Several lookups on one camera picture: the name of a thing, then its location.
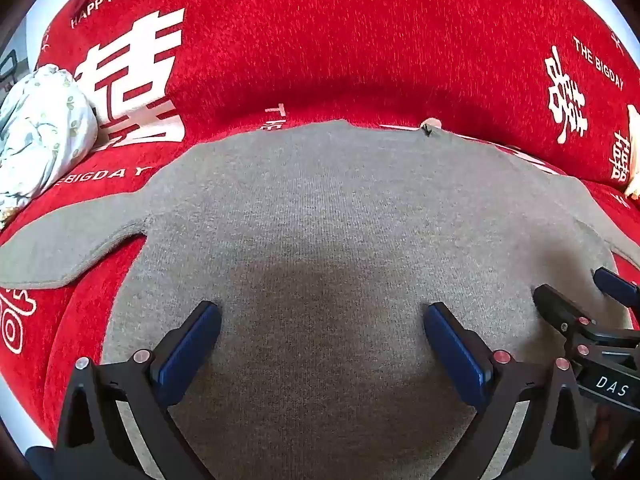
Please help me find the grey knit sweater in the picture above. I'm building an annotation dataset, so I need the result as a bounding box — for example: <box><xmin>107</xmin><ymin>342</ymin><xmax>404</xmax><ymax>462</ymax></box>
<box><xmin>0</xmin><ymin>119</ymin><xmax>640</xmax><ymax>480</ymax></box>

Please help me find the cream cloth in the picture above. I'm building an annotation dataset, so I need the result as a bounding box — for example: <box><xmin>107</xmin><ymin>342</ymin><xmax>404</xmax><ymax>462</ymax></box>
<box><xmin>624</xmin><ymin>105</ymin><xmax>640</xmax><ymax>197</ymax></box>

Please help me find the red printed sofa cover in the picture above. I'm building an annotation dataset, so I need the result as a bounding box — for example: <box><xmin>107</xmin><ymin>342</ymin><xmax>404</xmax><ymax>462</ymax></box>
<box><xmin>0</xmin><ymin>0</ymin><xmax>640</xmax><ymax>461</ymax></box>

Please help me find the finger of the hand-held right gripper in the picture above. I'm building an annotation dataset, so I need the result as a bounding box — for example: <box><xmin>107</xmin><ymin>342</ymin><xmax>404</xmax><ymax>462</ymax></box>
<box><xmin>591</xmin><ymin>267</ymin><xmax>640</xmax><ymax>311</ymax></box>
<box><xmin>533</xmin><ymin>284</ymin><xmax>608</xmax><ymax>361</ymax></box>

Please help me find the pale floral cloth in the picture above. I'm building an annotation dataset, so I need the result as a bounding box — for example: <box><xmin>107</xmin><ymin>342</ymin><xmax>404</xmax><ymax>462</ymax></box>
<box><xmin>0</xmin><ymin>64</ymin><xmax>98</xmax><ymax>221</ymax></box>

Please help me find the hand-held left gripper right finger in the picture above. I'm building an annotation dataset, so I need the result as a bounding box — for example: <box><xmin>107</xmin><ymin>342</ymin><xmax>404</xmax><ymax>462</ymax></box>
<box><xmin>424</xmin><ymin>302</ymin><xmax>596</xmax><ymax>480</ymax></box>

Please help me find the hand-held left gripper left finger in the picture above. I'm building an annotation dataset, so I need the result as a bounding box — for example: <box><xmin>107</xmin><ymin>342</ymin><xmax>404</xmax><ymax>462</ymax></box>
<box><xmin>52</xmin><ymin>300</ymin><xmax>223</xmax><ymax>480</ymax></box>

